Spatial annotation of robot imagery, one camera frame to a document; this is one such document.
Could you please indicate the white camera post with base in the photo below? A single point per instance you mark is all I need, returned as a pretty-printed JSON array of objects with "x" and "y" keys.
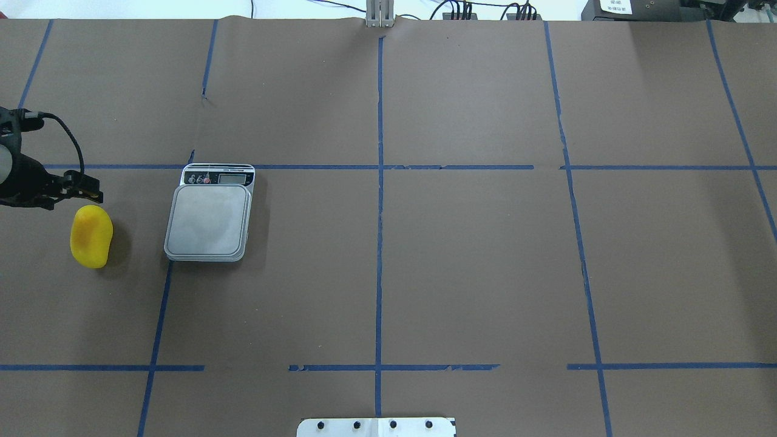
[{"x": 397, "y": 426}]

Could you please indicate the aluminium frame post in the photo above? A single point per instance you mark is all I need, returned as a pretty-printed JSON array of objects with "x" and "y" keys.
[{"x": 380, "y": 13}]

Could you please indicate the yellow mango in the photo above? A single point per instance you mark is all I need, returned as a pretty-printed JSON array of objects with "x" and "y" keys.
[{"x": 90, "y": 237}]

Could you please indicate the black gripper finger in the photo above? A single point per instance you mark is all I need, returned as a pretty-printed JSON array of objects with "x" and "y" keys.
[{"x": 77, "y": 184}]

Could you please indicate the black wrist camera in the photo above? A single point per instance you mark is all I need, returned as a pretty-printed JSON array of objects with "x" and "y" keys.
[{"x": 14, "y": 122}]

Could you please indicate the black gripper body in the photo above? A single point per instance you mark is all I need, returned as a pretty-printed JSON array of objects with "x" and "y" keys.
[{"x": 25, "y": 182}]

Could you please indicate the silver digital kitchen scale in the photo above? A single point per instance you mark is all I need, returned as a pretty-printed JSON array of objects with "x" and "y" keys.
[{"x": 210, "y": 213}]

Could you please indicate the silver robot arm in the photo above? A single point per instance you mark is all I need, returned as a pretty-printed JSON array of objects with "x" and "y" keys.
[{"x": 25, "y": 183}]

